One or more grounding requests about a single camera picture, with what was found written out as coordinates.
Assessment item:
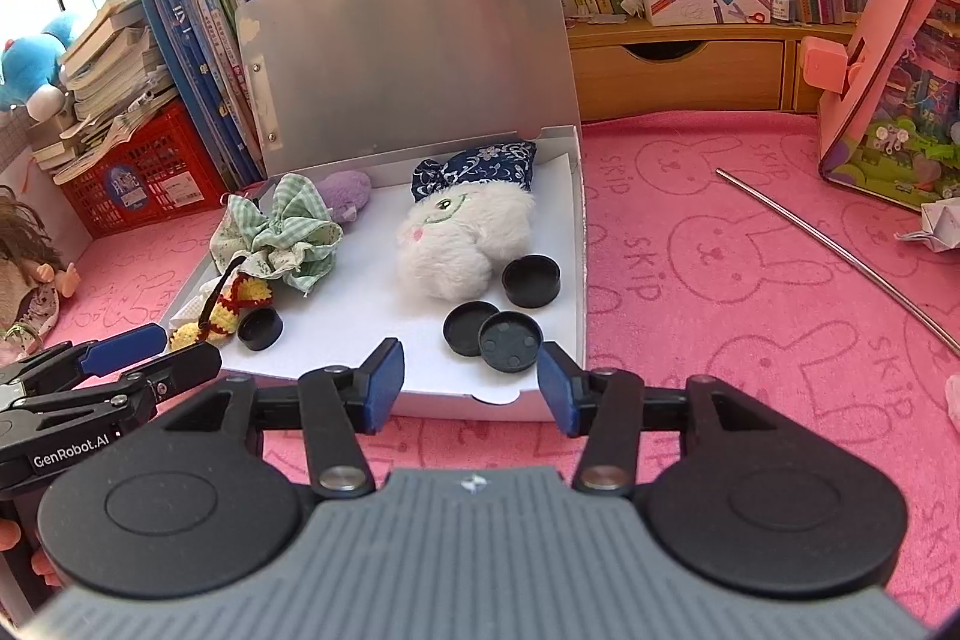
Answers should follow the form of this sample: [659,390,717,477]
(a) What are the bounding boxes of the thin metal rod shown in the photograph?
[715,167,960,357]

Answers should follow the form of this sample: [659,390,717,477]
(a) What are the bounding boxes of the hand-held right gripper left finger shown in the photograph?
[154,338,407,500]

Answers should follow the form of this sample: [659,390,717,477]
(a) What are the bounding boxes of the blue cat plush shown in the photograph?
[0,12,80,123]

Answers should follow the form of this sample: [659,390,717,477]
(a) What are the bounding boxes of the pink plastic block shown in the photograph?
[799,36,853,94]

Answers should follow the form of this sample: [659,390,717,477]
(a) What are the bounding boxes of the red plastic basket white label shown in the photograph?
[52,100,230,241]

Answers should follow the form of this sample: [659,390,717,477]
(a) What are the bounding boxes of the silver cardboard box with lid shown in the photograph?
[161,0,588,423]

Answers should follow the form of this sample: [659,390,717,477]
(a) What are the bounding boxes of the stack of worn books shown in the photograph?
[30,0,182,185]

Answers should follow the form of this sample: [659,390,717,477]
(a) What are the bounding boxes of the person's left hand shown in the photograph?
[0,516,52,581]

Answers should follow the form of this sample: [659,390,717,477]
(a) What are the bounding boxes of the yellow and red crochet toy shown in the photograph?
[169,256,275,353]

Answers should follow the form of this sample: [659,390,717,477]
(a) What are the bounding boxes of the brown-haired doll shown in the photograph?
[0,186,80,357]

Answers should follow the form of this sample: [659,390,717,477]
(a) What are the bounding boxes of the wooden shelf with drawer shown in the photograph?
[566,14,857,124]

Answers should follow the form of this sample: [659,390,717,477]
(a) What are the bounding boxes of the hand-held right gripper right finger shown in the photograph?
[538,341,792,497]

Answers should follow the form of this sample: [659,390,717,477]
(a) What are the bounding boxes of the green gingham scrunchie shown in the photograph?
[208,173,345,295]

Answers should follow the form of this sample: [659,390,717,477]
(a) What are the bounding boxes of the crumpled white paper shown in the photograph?
[894,197,960,256]

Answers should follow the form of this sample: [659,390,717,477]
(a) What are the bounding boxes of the black round lid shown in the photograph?
[501,255,564,310]
[237,308,285,353]
[442,302,502,358]
[478,310,544,374]

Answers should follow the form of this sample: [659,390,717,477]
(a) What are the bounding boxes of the row of thin blue books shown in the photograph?
[139,0,268,192]

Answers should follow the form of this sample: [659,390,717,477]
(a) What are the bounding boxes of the brick print paper bag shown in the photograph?
[0,119,92,263]

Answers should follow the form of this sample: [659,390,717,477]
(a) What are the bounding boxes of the pink toy house case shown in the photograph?
[817,0,960,214]

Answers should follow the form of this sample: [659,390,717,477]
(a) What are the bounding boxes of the white fluffy plush blue headscarf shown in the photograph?
[395,140,540,303]

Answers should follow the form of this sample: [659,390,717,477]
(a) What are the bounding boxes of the small purple plush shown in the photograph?
[319,169,374,222]

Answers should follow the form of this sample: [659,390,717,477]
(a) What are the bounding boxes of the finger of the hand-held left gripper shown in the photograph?
[105,342,224,420]
[0,323,168,390]

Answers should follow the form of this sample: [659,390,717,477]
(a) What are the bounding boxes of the pink rabbit print mat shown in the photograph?
[0,111,960,640]

